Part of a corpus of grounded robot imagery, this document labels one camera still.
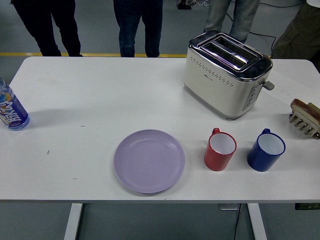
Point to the black table control panel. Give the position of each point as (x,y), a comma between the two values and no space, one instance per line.
(307,206)

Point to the metal toast rack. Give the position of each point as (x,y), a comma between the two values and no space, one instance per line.
(303,126)

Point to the person in black trousers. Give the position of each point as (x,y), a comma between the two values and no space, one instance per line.
(57,27)

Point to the blue-label plastic drink bottle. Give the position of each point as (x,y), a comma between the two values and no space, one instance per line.
(13,110)

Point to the person in olive trousers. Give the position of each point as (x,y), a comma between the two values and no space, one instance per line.
(300,37)

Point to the cream and chrome toaster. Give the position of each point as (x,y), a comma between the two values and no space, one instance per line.
(212,87)

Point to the lilac round plate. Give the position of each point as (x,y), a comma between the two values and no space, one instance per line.
(149,161)

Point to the black power strip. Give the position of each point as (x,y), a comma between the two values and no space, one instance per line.
(183,5)

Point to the red enamel mug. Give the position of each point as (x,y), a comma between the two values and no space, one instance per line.
(216,160)

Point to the white table leg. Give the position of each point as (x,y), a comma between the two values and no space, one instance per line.
(257,222)
(73,222)

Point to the white paper sheet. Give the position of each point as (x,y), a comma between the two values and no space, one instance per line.
(282,92)

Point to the person in grey trousers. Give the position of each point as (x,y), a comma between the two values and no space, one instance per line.
(242,20)

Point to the blue enamel mug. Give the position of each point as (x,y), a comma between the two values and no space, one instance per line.
(260,160)

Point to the slice of brown bread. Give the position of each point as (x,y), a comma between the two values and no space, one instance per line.
(303,106)

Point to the grey box under table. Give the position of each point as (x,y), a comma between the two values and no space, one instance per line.
(228,207)

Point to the person in blue jeans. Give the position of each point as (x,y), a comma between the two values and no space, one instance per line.
(135,27)

